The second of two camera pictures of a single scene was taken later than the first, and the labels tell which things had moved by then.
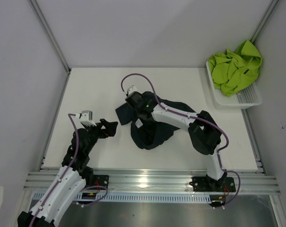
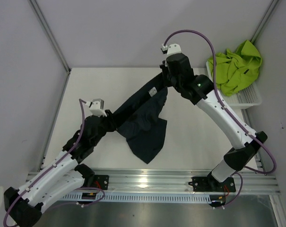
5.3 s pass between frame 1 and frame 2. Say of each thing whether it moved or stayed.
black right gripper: moved
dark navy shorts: moved
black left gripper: stayed
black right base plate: stayed
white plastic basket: stayed
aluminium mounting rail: stayed
